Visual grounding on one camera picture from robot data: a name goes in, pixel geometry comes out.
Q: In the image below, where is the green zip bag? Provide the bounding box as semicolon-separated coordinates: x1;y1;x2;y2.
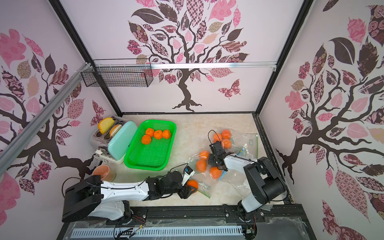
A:
208;128;258;159
186;150;219;199

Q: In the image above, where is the orange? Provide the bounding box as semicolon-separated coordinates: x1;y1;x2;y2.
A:
141;135;152;145
145;128;155;137
154;130;163;140
187;180;199;190
162;130;172;139

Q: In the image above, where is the blue zip clear bag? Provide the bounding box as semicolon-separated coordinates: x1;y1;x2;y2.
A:
219;171;252;198

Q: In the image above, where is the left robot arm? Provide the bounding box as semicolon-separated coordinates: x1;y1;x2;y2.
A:
62;171;198;223

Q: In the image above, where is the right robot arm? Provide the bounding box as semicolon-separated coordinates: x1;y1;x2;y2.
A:
208;153;287;214

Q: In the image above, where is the green plastic basket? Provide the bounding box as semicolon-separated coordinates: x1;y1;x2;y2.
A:
124;120;177;171

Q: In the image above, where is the pink ceramic mug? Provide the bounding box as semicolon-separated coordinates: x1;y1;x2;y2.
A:
92;165;116;182

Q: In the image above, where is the mint green toaster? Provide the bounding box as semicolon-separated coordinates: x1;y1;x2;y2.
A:
90;117;138;164

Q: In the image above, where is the orange toast slice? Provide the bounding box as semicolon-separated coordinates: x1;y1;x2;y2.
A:
109;124;122;138

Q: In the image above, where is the yellow bread slice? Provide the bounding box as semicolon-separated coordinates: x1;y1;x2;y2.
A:
98;118;115;135

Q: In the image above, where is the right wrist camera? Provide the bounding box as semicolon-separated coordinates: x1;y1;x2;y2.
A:
210;141;226;156

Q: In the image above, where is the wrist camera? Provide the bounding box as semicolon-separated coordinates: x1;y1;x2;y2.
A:
182;165;195;186
210;141;226;156

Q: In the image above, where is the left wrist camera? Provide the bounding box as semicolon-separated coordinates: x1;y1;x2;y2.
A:
182;165;195;186

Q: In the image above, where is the white slotted cable duct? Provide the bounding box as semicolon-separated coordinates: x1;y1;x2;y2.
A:
65;226;243;240

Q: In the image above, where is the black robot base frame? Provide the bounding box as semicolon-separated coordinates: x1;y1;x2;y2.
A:
57;205;316;240

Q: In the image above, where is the aluminium rail back wall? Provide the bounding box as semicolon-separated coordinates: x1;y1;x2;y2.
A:
141;62;277;70

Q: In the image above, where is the aluminium rail wall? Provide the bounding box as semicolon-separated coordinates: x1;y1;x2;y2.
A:
1;63;91;174
141;62;277;70

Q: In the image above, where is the black wire wall basket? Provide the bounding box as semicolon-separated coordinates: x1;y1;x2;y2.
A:
81;57;155;88

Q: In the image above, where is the aluminium rail left wall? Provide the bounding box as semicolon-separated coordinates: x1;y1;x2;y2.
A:
1;63;91;174

